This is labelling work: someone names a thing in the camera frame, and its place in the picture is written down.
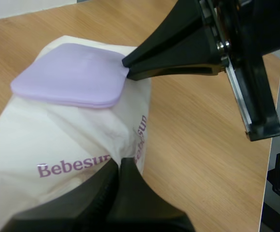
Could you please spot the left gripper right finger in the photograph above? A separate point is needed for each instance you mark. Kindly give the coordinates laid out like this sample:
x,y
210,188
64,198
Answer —
x,y
139,207

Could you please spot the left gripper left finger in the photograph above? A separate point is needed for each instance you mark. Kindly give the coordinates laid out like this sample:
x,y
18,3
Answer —
x,y
81,207

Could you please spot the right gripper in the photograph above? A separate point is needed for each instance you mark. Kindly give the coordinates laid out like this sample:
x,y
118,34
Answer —
x,y
220,21

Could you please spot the white wet wipes pack lilac lid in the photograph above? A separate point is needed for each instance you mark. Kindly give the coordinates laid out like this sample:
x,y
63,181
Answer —
x,y
57,135

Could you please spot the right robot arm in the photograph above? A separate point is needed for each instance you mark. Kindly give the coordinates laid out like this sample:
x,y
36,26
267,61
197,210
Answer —
x,y
270,24

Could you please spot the checked cloth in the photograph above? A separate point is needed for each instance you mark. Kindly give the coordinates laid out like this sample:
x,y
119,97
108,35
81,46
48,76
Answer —
x,y
33,6

